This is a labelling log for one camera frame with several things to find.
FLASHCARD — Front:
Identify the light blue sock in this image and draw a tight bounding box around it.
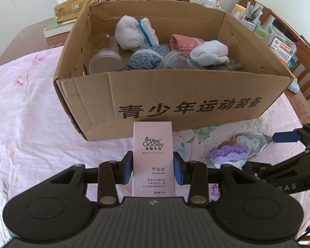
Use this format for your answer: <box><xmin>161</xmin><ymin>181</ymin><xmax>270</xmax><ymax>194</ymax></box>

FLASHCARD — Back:
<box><xmin>189</xmin><ymin>40</ymin><xmax>230</xmax><ymax>66</ymax></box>

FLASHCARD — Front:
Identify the pink floral tablecloth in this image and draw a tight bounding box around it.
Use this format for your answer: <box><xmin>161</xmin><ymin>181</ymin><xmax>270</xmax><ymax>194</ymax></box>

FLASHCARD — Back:
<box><xmin>0</xmin><ymin>47</ymin><xmax>305</xmax><ymax>247</ymax></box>

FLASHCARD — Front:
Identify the purple crochet flower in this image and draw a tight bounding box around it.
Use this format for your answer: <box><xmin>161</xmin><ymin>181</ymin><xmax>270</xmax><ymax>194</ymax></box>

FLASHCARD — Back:
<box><xmin>208</xmin><ymin>141</ymin><xmax>249</xmax><ymax>170</ymax></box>

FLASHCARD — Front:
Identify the blue speckled sock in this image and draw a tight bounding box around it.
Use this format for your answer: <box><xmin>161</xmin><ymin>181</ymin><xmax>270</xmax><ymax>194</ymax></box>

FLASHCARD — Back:
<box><xmin>126</xmin><ymin>45</ymin><xmax>170</xmax><ymax>70</ymax></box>

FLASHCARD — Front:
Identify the brown cardboard box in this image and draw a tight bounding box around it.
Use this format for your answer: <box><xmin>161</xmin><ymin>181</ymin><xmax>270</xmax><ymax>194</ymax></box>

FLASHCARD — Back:
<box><xmin>53</xmin><ymin>0</ymin><xmax>292</xmax><ymax>141</ymax></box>

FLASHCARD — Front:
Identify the thick white book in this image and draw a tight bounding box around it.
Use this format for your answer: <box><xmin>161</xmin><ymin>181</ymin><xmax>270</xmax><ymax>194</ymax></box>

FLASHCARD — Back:
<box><xmin>43</xmin><ymin>19</ymin><xmax>76</xmax><ymax>38</ymax></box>

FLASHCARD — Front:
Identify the pink knitted sock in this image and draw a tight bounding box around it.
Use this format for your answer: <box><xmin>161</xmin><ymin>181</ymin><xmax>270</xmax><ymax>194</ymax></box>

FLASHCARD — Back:
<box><xmin>170</xmin><ymin>34</ymin><xmax>205</xmax><ymax>58</ymax></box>

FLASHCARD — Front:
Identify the yellow tissue pack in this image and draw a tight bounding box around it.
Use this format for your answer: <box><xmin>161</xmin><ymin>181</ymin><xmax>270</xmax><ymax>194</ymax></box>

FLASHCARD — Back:
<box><xmin>54</xmin><ymin>0</ymin><xmax>98</xmax><ymax>23</ymax></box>

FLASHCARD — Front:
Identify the wooden chair right side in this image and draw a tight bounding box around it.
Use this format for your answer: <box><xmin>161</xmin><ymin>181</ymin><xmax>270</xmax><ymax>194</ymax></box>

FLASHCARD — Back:
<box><xmin>237</xmin><ymin>0</ymin><xmax>310</xmax><ymax>101</ymax></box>

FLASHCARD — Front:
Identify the labelled plastic container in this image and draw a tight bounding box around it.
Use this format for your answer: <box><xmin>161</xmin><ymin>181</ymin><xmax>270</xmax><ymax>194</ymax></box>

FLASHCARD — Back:
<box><xmin>267</xmin><ymin>19</ymin><xmax>297</xmax><ymax>66</ymax></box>

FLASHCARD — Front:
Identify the white blue striped sock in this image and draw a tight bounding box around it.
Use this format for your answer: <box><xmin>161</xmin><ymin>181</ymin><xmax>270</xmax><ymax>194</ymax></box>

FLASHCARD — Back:
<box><xmin>115</xmin><ymin>15</ymin><xmax>160</xmax><ymax>51</ymax></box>

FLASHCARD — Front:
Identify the clear plastic jar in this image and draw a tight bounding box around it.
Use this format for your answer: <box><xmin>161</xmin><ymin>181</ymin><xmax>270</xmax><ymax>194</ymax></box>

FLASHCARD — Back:
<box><xmin>89</xmin><ymin>32</ymin><xmax>124</xmax><ymax>74</ymax></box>

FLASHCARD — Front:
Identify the clear pen holder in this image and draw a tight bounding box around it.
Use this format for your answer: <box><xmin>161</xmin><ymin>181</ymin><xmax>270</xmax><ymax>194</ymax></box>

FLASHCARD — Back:
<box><xmin>241</xmin><ymin>0</ymin><xmax>264</xmax><ymax>32</ymax></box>

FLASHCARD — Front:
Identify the grey cat toy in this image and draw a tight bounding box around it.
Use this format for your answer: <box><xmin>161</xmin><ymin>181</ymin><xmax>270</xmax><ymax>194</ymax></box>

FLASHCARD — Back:
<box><xmin>207</xmin><ymin>59</ymin><xmax>242</xmax><ymax>72</ymax></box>

